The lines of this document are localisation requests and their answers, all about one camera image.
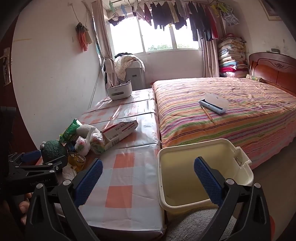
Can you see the white desk organiser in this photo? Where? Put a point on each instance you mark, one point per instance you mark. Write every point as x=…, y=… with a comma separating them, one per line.
x=119, y=91

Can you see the wooden pencil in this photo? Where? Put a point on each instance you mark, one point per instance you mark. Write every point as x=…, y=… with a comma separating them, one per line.
x=207, y=113

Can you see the row of hanging clothes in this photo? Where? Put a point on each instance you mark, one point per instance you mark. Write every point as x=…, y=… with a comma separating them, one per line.
x=161, y=14

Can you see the green avocado plush toy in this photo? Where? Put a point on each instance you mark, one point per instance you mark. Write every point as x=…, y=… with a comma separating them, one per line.
x=52, y=150

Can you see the beige curtain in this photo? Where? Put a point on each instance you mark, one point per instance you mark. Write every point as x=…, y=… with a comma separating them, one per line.
x=209, y=58
x=101, y=34

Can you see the window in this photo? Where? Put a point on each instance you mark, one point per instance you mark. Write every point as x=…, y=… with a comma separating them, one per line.
x=157, y=39

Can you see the light blue open case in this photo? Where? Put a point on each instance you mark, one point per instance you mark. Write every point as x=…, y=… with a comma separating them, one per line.
x=212, y=105

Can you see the grey fuzzy mat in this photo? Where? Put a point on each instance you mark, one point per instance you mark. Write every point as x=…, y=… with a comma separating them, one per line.
x=189, y=222

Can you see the framed wall picture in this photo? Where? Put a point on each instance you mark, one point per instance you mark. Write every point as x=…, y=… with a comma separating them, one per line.
x=270, y=11

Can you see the small grey object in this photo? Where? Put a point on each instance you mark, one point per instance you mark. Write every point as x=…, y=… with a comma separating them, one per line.
x=275, y=50

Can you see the stack of folded quilts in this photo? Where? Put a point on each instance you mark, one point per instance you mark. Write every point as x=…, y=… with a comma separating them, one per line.
x=231, y=55

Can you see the white plastic bag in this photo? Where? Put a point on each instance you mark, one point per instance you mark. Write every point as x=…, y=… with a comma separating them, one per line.
x=83, y=146

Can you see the white arched stand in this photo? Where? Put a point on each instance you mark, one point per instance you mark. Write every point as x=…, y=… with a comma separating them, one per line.
x=109, y=69

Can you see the cream plastic bin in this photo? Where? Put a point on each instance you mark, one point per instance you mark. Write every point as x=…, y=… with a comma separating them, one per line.
x=185, y=166

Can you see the cloths on wall hook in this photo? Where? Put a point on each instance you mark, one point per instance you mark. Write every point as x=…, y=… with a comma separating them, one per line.
x=83, y=37

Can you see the white and red carton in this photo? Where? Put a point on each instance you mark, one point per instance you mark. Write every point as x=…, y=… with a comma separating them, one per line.
x=118, y=134

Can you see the orange stool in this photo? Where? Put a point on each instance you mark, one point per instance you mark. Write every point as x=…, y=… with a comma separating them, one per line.
x=272, y=229

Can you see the grey floor appliance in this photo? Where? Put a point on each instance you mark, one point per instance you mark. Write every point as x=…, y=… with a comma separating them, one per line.
x=136, y=78

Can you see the floral pillow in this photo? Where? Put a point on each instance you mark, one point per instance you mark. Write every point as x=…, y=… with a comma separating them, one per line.
x=253, y=77

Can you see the person's left hand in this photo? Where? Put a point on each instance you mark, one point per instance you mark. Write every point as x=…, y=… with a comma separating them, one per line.
x=23, y=206

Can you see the dotted white cloth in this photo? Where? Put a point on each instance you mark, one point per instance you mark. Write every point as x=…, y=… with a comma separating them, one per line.
x=126, y=63

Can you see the bed with striped cover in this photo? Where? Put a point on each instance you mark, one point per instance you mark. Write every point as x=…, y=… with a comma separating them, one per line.
x=231, y=120

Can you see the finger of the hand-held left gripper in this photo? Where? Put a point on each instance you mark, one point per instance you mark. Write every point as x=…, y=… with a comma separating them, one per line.
x=31, y=156
x=46, y=167

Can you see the wooden bed headboard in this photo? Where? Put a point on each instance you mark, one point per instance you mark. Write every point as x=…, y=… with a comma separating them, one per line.
x=272, y=71

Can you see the green snack packet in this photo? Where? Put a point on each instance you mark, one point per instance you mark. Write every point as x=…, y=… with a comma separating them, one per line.
x=70, y=132

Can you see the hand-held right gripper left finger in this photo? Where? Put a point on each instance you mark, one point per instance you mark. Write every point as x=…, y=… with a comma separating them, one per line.
x=89, y=183

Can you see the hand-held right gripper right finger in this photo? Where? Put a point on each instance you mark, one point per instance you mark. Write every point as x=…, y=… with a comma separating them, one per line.
x=208, y=183

